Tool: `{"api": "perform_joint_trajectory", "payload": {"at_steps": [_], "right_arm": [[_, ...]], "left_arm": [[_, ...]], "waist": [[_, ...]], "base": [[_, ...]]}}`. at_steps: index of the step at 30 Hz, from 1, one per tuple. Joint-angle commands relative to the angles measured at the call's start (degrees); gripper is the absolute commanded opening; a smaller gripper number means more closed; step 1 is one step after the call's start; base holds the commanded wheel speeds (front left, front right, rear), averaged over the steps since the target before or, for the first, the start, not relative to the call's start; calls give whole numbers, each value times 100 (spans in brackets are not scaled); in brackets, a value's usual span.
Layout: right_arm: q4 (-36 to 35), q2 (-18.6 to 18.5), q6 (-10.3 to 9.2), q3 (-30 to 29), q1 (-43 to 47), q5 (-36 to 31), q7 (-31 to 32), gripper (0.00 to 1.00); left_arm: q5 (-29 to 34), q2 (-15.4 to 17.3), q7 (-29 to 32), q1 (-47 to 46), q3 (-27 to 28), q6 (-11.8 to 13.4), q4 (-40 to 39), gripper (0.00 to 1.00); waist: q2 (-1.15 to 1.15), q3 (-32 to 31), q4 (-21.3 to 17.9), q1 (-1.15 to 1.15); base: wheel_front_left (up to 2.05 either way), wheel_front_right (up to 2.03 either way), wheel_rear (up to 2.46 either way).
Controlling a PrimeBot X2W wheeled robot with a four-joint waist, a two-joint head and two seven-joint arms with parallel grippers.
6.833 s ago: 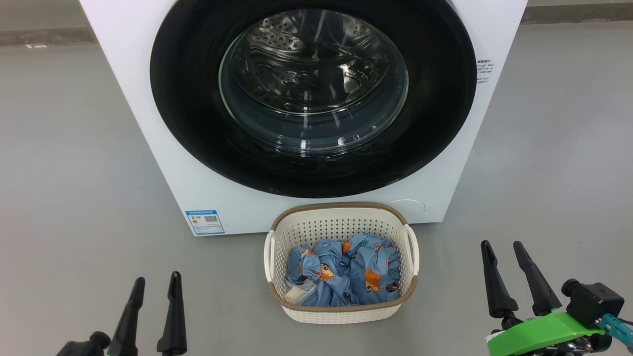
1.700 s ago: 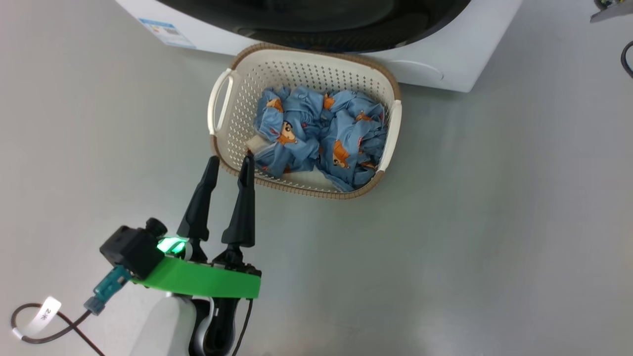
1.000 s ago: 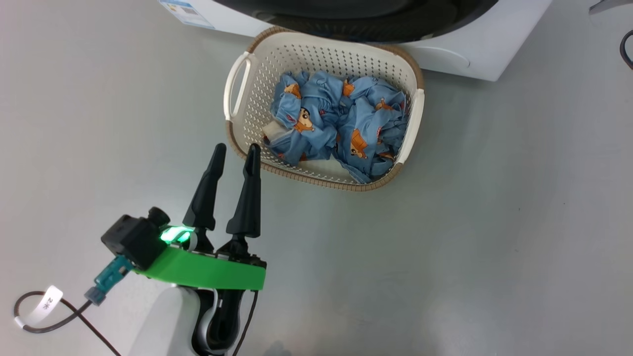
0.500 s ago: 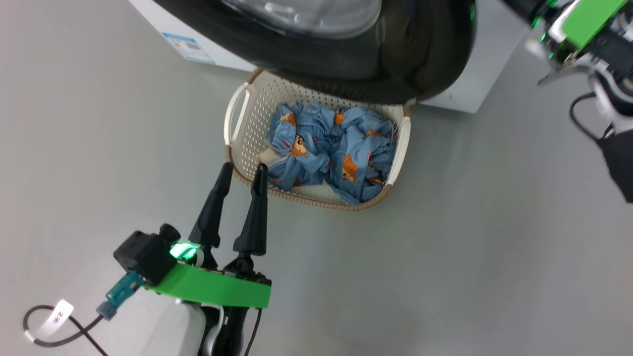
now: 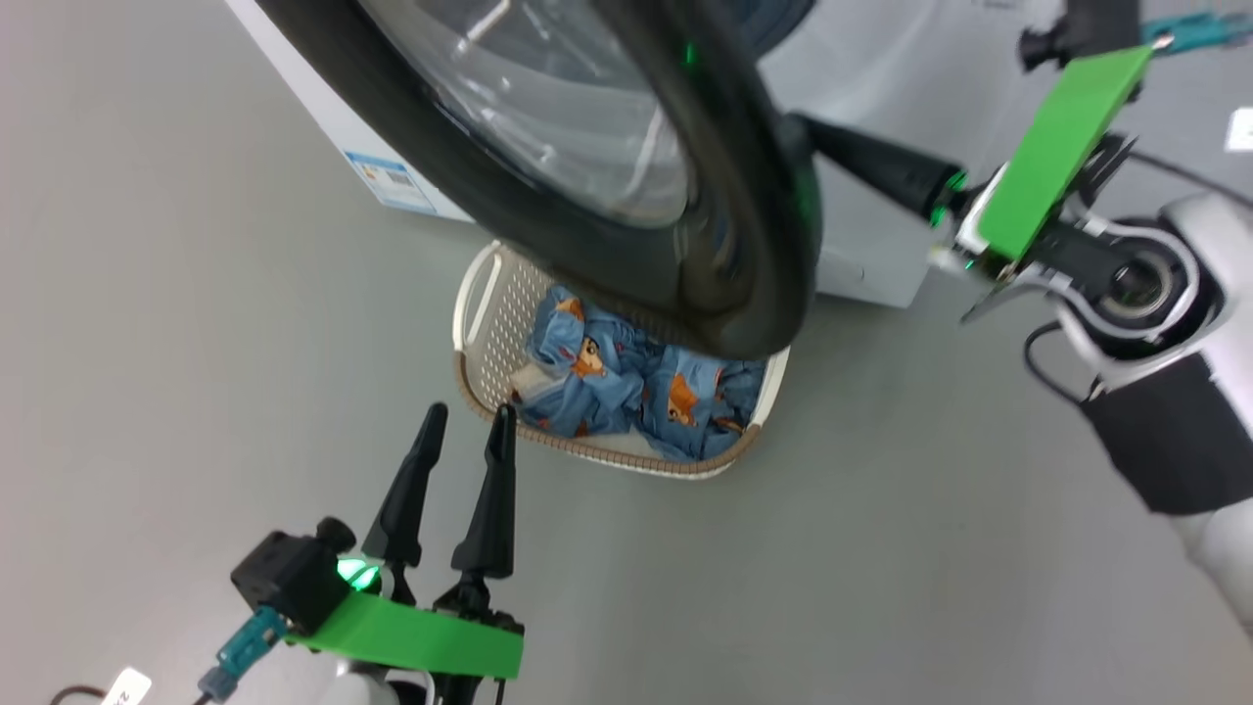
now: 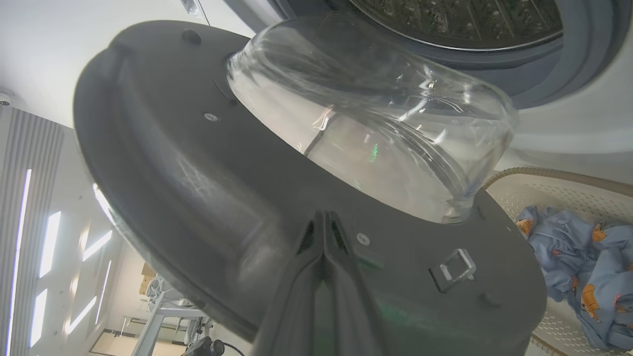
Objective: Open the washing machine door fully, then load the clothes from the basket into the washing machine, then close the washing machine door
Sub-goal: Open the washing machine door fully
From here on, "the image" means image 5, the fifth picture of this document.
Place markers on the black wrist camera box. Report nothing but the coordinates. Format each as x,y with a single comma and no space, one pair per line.
289,578
1087,24

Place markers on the white front-load washing machine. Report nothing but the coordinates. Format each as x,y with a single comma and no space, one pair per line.
881,59

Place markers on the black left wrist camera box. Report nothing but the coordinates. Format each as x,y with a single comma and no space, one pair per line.
289,578

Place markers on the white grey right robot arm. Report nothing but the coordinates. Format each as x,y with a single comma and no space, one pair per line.
1175,431

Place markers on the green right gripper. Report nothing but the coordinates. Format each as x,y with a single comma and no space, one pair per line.
1057,147

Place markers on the blue energy label sticker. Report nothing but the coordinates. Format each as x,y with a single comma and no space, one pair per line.
392,181

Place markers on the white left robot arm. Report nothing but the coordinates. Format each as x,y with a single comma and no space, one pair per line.
357,687

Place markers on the cream perforated laundry basket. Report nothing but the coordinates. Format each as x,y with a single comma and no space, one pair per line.
499,323

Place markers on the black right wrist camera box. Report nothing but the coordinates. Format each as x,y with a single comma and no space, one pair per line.
1087,24

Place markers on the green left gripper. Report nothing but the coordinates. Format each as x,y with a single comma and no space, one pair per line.
421,636

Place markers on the black round washer door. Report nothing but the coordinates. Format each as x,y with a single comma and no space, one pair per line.
773,245

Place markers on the blue cartoon print pajamas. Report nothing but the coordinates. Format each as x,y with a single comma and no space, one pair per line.
607,392

